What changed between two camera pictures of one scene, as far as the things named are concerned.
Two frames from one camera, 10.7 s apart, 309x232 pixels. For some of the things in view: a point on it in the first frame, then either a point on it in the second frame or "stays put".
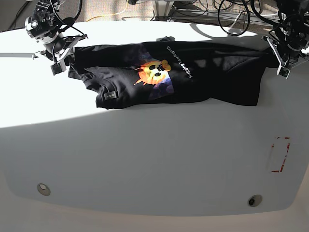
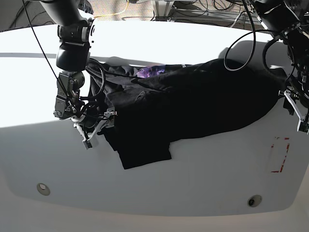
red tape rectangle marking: (273, 146) stays put
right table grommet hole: (255, 200) stays put
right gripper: (285, 53) to (292, 94)
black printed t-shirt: (164, 70) to (157, 104)
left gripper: (60, 47) to (91, 122)
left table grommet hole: (44, 189) stays put
